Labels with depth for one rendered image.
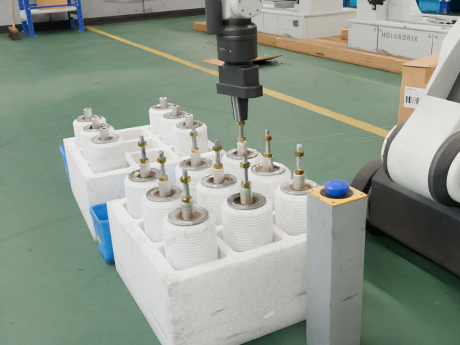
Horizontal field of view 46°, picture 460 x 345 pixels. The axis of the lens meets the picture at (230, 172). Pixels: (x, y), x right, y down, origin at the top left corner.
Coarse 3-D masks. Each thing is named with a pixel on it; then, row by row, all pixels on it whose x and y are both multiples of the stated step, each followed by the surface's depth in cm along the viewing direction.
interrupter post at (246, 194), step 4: (240, 188) 100; (244, 188) 99; (248, 188) 99; (240, 192) 100; (244, 192) 99; (248, 192) 99; (240, 196) 100; (244, 196) 99; (248, 196) 100; (252, 196) 101; (244, 200) 100; (248, 200) 100; (252, 200) 101
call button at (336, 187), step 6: (330, 180) 88; (336, 180) 88; (324, 186) 87; (330, 186) 86; (336, 186) 86; (342, 186) 86; (348, 186) 86; (330, 192) 86; (336, 192) 85; (342, 192) 85
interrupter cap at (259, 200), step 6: (252, 192) 104; (228, 198) 102; (234, 198) 102; (258, 198) 102; (264, 198) 101; (228, 204) 99; (234, 204) 99; (240, 204) 100; (246, 204) 100; (252, 204) 99; (258, 204) 99; (264, 204) 99
